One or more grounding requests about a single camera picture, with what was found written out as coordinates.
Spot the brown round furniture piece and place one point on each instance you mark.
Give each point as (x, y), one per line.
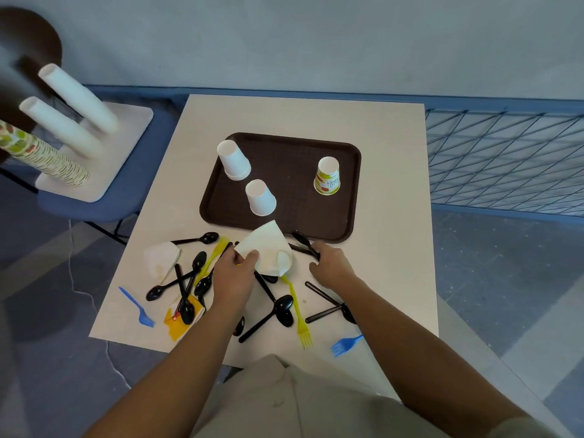
(32, 40)

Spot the printed paper cup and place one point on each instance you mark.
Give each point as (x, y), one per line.
(327, 176)

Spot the person's right hand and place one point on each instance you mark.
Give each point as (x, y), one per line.
(333, 269)

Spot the beige garment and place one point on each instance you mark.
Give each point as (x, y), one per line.
(283, 405)

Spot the blue padded chair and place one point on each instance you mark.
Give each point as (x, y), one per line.
(146, 177)

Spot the brown plastic serving tray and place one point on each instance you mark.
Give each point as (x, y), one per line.
(292, 159)

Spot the person's left hand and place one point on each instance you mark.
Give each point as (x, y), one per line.
(232, 287)

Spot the white paper napkin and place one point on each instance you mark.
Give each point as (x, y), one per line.
(267, 244)
(159, 259)

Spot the person's right thumb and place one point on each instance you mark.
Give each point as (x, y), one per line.
(315, 270)

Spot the yellow orange sauce packet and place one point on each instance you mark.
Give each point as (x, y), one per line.
(175, 326)

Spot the crumpled white paper napkin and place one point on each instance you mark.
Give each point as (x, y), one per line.
(159, 259)

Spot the person's right forearm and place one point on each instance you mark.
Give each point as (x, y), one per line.
(419, 360)

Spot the white board cup stand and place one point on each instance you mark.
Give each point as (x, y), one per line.
(123, 132)

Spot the white paper cup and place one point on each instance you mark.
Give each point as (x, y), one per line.
(260, 198)
(233, 159)

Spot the person's left forearm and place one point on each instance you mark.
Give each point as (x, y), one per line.
(182, 374)

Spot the stack of printed cups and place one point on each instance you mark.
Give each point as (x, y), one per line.
(41, 155)

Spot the stack of white cups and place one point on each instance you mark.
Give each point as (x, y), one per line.
(59, 127)
(80, 98)

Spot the blue plastic fork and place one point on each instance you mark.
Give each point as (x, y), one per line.
(343, 345)
(139, 310)

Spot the yellow plastic fork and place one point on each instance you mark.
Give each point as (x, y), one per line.
(299, 314)
(218, 250)

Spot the pile of black plastic spoons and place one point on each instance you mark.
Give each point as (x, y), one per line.
(285, 306)

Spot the person's left thumb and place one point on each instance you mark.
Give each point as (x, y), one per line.
(251, 260)

